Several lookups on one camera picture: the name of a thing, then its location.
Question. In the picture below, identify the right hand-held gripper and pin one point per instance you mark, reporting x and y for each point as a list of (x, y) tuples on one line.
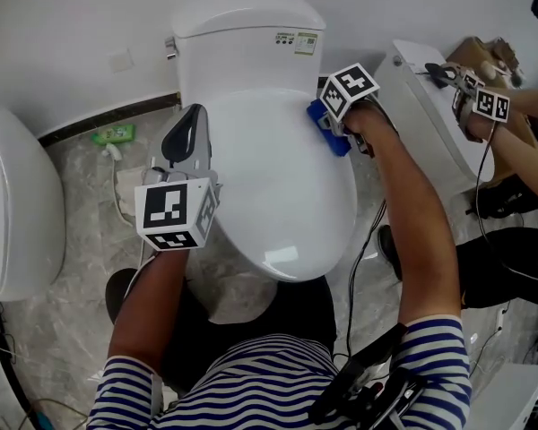
[(347, 90)]

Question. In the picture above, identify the person's right hand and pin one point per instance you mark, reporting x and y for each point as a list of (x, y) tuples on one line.
[(370, 123)]

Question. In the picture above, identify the person's left forearm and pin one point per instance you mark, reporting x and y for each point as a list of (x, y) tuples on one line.
[(152, 303)]

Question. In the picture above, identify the white tankless toilet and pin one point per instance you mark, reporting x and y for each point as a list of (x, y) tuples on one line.
[(18, 204), (430, 119)]

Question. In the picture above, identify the chrome flush lever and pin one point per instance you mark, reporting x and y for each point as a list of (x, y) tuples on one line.
[(171, 47)]

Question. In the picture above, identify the white toilet lid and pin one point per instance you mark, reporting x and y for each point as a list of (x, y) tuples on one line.
[(278, 186)]

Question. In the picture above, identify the beige round-headed brush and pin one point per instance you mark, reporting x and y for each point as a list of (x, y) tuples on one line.
[(491, 67)]

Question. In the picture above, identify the person's black trousers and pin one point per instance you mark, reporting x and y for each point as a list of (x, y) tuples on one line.
[(296, 316)]

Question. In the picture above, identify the black waist-worn device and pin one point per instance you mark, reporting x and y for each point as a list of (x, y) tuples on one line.
[(367, 383)]

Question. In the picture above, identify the white rectangular box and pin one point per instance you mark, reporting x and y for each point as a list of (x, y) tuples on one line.
[(506, 397)]

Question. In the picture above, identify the blue white striped shirt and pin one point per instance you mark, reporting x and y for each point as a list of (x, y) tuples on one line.
[(269, 388)]

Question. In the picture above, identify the green bordered label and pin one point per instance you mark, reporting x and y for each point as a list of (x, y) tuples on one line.
[(306, 43)]

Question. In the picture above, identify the white floor rag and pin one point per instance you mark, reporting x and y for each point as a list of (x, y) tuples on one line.
[(130, 186)]

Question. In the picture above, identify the brown cardboard box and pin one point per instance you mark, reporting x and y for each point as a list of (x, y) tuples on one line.
[(471, 52)]

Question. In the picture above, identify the blue microfibre cloth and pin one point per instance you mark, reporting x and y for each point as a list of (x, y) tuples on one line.
[(338, 143)]

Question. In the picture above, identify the green plastic bottle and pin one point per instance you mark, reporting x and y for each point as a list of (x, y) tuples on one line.
[(114, 135)]

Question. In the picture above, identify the small white plug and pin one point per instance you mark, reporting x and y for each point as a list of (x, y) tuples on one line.
[(500, 318)]

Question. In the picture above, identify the round chrome button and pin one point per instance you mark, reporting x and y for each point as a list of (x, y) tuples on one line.
[(397, 60)]

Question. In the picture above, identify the person's right forearm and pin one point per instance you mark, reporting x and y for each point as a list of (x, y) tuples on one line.
[(421, 240)]

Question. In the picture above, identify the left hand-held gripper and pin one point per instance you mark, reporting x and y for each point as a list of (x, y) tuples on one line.
[(166, 208)]

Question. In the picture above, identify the black bag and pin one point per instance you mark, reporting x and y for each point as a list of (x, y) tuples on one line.
[(502, 204)]

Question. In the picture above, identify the white toilet with tank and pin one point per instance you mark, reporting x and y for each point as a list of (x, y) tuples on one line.
[(246, 67)]

